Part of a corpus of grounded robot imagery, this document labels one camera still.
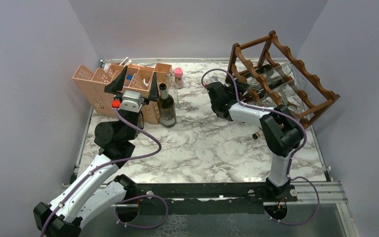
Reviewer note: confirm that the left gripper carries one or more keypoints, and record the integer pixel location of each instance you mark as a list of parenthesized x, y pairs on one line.
[(118, 85)]

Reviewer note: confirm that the clear glass bottle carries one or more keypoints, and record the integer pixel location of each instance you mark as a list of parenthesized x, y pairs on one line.
[(172, 88), (283, 70)]

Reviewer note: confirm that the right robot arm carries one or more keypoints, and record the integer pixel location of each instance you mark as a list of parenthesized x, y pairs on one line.
[(282, 132)]

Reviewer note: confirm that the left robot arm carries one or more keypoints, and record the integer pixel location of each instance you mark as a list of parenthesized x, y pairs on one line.
[(83, 200)]

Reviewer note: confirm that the gold capped wine bottle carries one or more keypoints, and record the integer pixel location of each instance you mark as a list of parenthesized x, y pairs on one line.
[(255, 88)]

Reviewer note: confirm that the lower cork stoppered clear bottle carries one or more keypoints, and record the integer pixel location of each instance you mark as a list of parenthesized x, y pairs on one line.
[(256, 135)]

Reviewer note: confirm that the black capped wine bottle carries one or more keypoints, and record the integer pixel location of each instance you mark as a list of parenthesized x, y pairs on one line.
[(259, 71)]

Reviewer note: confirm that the brown wooden wine rack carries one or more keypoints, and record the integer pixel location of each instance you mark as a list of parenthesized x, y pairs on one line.
[(239, 67)]

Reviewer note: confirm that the peach plastic organizer basket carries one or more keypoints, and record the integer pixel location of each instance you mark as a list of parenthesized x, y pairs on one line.
[(138, 79)]

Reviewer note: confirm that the pink lidded spice jar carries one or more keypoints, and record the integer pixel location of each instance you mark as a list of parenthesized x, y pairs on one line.
[(178, 74)]

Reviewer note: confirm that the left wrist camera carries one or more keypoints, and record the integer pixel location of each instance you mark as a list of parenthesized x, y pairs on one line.
[(127, 105)]

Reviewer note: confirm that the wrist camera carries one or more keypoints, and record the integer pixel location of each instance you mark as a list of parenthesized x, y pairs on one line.
[(209, 80), (127, 105)]

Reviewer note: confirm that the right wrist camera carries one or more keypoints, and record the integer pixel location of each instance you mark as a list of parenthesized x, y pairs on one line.
[(209, 80)]

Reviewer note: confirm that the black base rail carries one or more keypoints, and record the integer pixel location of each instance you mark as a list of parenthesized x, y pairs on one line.
[(202, 198)]

